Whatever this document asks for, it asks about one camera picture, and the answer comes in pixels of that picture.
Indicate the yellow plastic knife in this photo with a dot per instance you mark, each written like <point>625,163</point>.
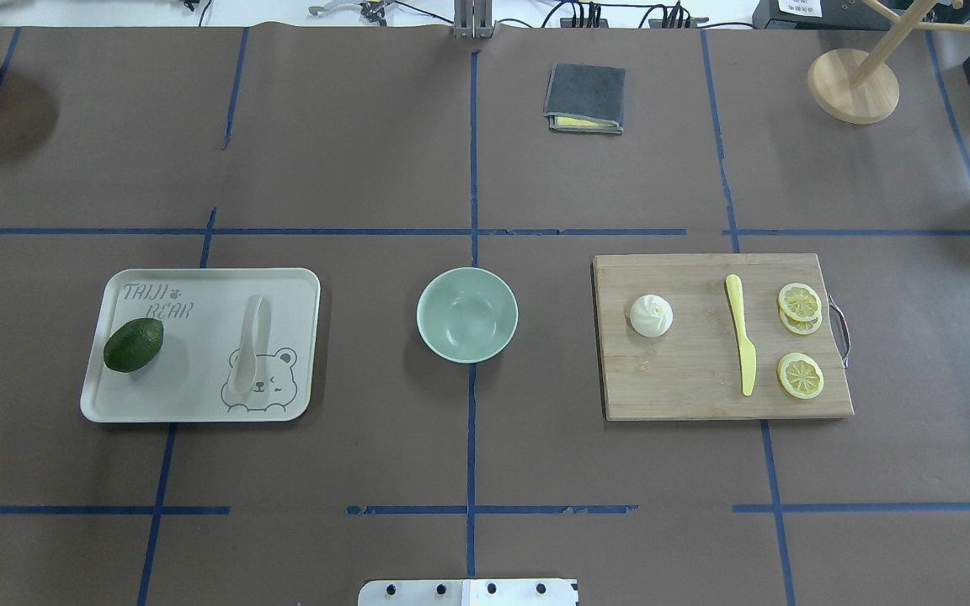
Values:
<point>747,353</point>

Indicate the single lemon slice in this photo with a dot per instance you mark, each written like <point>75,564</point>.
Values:
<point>800,376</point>

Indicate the lower stacked lemon slice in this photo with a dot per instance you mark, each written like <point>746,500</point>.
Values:
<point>800,327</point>

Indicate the grey yellow folded cloth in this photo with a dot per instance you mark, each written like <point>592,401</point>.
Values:
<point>584,98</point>

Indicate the cream bear serving tray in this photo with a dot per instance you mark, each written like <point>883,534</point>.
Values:
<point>202,311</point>

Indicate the green avocado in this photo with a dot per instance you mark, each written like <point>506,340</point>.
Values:
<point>134,345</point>

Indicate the mint green bowl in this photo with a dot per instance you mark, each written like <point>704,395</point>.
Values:
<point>467,315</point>

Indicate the wooden mug tree stand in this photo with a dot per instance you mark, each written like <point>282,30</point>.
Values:
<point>857,86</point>

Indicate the white steamed bun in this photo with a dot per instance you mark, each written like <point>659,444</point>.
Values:
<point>650,315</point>

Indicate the bamboo cutting board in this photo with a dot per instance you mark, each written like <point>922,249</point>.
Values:
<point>692,371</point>

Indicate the upper lemon slice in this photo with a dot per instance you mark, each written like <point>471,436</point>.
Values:
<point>800,302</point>

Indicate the cream plastic spoon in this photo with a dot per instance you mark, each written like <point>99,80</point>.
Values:
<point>254,331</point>

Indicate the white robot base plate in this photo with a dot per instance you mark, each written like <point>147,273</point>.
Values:
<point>502,591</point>

